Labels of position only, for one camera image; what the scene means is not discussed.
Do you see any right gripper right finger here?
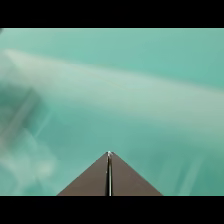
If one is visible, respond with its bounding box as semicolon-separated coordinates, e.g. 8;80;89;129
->
110;151;163;197

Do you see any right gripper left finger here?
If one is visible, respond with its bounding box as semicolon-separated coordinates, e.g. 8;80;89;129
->
57;151;110;197

